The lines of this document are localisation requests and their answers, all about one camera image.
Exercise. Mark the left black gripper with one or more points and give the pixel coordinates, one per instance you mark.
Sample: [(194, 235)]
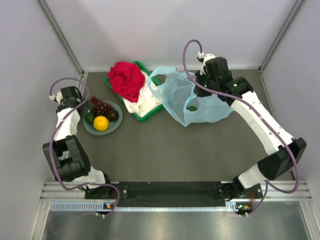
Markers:
[(85, 105)]

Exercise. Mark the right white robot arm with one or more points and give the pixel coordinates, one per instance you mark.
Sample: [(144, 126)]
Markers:
[(283, 150)]

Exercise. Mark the orange fruit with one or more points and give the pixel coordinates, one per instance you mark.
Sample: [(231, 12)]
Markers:
[(100, 123)]

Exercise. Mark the red cloth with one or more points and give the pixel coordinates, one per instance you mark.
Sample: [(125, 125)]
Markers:
[(126, 80)]

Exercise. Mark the dark red grape bunch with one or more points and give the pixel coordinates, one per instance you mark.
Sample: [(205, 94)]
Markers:
[(100, 108)]

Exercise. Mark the white cloth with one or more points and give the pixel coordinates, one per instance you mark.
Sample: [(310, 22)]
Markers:
[(146, 101)]

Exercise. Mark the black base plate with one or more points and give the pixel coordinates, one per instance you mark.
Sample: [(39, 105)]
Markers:
[(182, 194)]

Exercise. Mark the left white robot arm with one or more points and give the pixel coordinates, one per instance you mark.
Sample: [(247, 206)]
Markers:
[(64, 153)]

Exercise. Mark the dark purple round fruit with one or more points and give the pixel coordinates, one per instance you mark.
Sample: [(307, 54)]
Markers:
[(112, 115)]

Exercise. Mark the green pepper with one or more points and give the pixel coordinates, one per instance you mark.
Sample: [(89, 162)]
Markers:
[(89, 118)]

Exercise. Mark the light blue plastic bag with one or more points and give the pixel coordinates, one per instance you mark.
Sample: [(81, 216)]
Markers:
[(177, 92)]

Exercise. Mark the grey-green plate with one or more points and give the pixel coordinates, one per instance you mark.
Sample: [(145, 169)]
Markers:
[(112, 126)]

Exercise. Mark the aluminium frame rail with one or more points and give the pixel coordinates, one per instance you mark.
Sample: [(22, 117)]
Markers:
[(56, 198)]

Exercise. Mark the green plastic tray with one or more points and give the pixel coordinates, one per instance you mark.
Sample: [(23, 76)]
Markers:
[(155, 82)]

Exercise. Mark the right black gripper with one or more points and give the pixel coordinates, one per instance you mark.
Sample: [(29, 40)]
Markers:
[(200, 92)]

